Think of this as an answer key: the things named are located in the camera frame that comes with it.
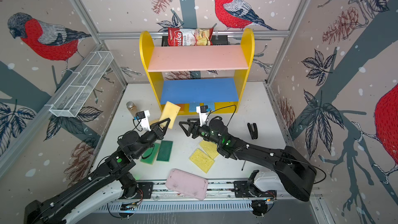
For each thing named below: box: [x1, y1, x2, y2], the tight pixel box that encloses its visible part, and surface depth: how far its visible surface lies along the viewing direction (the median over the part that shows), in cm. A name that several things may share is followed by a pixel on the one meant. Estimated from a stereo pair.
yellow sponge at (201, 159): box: [189, 147, 216, 174], surface depth 84 cm
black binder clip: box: [247, 122, 259, 140], surface depth 94 cm
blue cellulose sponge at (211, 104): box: [204, 101, 216, 111], surface depth 108 cm
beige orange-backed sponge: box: [159, 101, 181, 130], surface depth 71 cm
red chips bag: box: [167, 26, 215, 47], surface depth 89 cm
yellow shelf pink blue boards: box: [139, 28, 256, 115], surface depth 81 cm
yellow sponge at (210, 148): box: [199, 139, 219, 160], surface depth 87 cm
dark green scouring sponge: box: [156, 140, 174, 162], surface depth 87 cm
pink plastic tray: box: [165, 168, 209, 201], surface depth 74 cm
